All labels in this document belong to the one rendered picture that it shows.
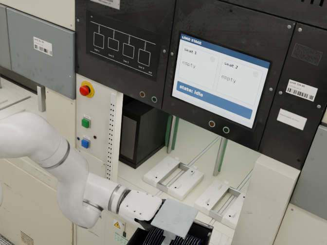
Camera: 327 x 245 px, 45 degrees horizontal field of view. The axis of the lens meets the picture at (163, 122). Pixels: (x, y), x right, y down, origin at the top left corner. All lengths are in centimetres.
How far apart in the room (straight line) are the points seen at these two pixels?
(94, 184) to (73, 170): 17
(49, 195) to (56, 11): 94
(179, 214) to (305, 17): 61
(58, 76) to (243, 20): 81
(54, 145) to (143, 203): 34
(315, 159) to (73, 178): 65
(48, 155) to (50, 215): 122
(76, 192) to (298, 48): 68
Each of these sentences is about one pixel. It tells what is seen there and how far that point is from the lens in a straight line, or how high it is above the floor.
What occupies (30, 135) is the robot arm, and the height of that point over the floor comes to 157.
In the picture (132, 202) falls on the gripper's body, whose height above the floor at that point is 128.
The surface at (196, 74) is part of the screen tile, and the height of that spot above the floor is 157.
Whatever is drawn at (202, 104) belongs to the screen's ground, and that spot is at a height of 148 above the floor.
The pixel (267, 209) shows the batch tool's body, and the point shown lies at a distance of 126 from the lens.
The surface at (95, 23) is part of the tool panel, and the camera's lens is 141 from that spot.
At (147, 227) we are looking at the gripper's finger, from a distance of 111.
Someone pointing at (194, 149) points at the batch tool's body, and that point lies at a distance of 210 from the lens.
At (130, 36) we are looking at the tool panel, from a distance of 132.
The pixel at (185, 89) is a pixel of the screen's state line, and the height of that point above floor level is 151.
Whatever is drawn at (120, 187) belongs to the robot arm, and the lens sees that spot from 117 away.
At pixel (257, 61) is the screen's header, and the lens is 112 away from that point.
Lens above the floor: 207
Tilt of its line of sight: 32 degrees down
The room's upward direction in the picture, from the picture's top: 8 degrees clockwise
